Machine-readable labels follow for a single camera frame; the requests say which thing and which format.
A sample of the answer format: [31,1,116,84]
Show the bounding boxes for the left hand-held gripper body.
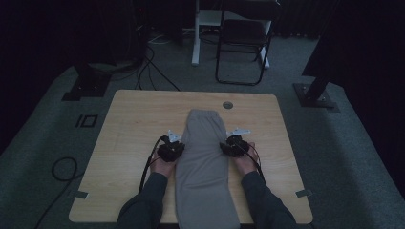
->
[157,129,185,162]

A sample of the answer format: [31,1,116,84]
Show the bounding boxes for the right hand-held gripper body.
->
[224,127,252,158]

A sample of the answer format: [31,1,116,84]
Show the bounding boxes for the gray pants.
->
[174,109,242,229]

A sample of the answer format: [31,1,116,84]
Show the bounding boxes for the person's left hand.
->
[149,152,178,178]

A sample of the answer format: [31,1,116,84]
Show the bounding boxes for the person's right hand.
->
[233,142,259,176]

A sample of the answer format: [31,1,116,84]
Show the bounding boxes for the black slanted stand with base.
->
[292,31,352,111]

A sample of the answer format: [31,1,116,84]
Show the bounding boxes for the black stand with square base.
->
[61,61,113,102]

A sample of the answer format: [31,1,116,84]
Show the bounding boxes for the black folding chair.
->
[214,0,283,87]

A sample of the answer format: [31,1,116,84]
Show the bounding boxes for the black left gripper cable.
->
[138,135,169,195]

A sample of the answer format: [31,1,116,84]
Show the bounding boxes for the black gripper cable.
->
[237,142,266,183]
[138,135,169,195]

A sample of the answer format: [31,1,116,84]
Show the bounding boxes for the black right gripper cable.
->
[237,142,266,183]

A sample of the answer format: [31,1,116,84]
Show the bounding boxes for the black floor cables bundle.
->
[137,47,181,92]

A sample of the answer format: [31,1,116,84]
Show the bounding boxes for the white desk frame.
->
[190,0,271,70]

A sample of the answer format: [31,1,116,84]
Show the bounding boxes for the black looped floor cable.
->
[32,156,85,229]

